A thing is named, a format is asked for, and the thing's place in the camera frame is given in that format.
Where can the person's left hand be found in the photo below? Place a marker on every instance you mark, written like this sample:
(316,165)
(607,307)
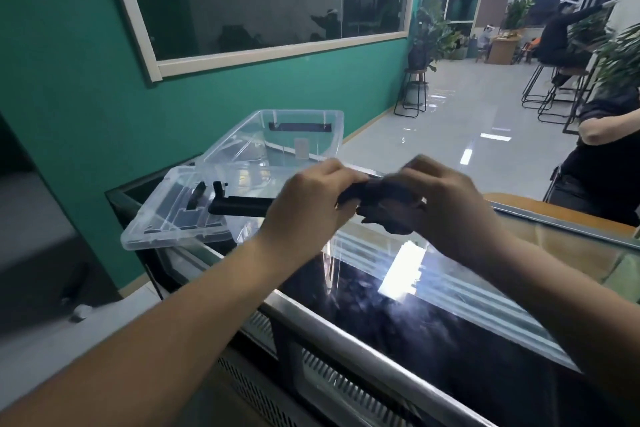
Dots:
(305,211)

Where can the person's right hand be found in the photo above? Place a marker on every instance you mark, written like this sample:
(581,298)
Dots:
(455,211)

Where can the black knit glove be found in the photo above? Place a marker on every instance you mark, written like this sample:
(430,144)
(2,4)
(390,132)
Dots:
(372,191)

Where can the clear plastic box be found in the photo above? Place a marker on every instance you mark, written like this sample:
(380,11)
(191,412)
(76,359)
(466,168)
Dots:
(260,146)

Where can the clear plastic lid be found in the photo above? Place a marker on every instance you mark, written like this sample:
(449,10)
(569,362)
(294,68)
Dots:
(160,226)

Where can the person's left forearm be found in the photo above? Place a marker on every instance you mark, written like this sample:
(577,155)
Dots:
(150,341)

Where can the black chair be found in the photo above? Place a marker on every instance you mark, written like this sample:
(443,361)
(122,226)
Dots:
(551,186)

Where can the round wooden table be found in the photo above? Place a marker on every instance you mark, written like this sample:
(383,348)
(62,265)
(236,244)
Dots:
(565,215)

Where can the white round pot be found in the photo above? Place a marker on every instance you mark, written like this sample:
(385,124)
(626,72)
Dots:
(416,94)

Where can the glass display case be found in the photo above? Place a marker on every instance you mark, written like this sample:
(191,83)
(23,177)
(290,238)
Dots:
(450,341)

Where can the black metal plant stand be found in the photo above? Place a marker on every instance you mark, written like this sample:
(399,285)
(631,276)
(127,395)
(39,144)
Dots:
(416,71)

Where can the black bar stool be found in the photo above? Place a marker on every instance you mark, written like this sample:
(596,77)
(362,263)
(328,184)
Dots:
(532,86)
(572,71)

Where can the small potted plant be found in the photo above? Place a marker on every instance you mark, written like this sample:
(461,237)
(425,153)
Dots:
(457,49)

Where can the white framed window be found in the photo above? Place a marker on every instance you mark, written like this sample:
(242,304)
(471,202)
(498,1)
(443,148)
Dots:
(250,55)

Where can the wooden desk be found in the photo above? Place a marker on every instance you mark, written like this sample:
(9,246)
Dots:
(502,51)

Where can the tall potted plant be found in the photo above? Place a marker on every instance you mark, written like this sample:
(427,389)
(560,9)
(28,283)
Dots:
(430,26)

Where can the leafy potted plant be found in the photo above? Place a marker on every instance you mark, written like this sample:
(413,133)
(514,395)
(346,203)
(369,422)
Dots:
(517,11)

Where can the large leafy green plant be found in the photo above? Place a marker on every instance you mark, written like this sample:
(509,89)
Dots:
(620,61)

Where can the small white round object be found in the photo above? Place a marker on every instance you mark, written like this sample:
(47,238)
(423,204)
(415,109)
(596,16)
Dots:
(81,313)

